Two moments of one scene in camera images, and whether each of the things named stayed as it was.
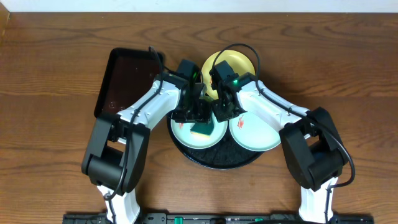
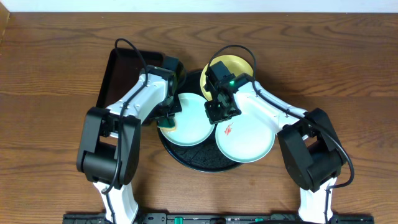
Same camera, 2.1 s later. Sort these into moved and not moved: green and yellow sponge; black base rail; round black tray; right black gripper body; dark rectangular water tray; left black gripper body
Moved: green and yellow sponge; round black tray; left black gripper body
Not moved: dark rectangular water tray; right black gripper body; black base rail
